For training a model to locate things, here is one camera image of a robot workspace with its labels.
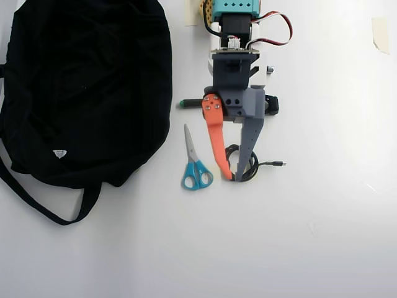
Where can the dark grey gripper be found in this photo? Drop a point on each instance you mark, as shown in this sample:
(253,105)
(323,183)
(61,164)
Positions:
(236,107)

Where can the green capped black marker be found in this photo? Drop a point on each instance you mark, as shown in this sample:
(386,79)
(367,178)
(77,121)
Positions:
(192,103)

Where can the teal and white robot arm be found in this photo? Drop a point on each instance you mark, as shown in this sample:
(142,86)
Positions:
(239,6)

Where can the black fabric bag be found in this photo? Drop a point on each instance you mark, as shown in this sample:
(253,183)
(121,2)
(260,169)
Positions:
(87,93)

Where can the beige masking tape piece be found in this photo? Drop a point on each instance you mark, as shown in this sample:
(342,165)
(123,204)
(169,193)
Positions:
(190,15)
(381,34)

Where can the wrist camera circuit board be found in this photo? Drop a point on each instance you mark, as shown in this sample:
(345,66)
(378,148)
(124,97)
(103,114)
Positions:
(234,51)

